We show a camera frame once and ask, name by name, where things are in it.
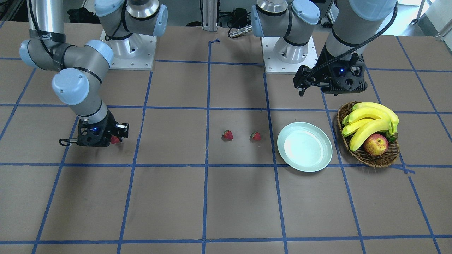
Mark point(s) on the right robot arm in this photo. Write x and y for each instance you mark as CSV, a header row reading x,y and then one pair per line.
x,y
80,70

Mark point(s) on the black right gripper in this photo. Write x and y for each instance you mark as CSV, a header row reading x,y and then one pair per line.
x,y
109,125

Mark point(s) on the light green plate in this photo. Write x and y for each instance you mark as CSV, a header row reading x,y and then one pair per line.
x,y
304,147

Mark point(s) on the yellow banana bunch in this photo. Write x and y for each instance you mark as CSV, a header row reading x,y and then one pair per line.
x,y
369,120

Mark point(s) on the strawberry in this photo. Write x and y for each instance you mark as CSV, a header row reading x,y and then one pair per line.
x,y
227,135
114,139
255,136

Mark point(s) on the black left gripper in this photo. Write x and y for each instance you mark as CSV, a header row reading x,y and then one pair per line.
x,y
323,72

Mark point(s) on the brown wicker basket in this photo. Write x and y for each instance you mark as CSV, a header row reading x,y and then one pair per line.
x,y
384,160

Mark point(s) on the red yellow apple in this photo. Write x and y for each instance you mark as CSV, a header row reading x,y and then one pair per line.
x,y
376,145

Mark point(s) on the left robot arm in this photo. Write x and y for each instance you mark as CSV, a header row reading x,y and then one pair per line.
x,y
358,23

